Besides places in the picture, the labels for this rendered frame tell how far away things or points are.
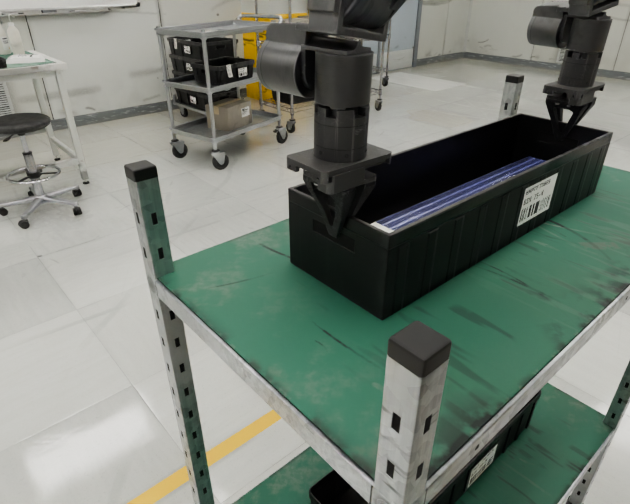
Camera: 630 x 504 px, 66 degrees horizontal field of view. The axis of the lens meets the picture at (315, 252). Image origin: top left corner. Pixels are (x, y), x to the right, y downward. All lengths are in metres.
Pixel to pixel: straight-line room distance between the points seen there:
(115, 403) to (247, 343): 1.38
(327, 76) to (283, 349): 0.28
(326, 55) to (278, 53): 0.07
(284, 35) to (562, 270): 0.47
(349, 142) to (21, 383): 1.79
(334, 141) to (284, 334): 0.22
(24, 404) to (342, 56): 1.76
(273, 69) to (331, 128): 0.09
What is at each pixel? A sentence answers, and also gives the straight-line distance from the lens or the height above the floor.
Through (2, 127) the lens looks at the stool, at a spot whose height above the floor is 0.56.
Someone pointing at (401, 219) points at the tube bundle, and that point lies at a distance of 0.70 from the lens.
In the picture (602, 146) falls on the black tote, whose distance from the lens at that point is 0.97.
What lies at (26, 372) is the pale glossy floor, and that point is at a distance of 2.16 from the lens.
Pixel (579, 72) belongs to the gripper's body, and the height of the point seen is 1.15.
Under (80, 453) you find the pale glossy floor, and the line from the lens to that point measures 1.79.
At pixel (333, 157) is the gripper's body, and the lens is 0.51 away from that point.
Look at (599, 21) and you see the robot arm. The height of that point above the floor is 1.23.
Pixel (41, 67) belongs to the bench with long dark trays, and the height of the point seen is 0.79.
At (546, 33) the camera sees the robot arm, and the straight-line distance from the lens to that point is 1.00.
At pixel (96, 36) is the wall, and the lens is 5.30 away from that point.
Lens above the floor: 1.30
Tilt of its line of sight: 30 degrees down
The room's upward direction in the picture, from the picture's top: straight up
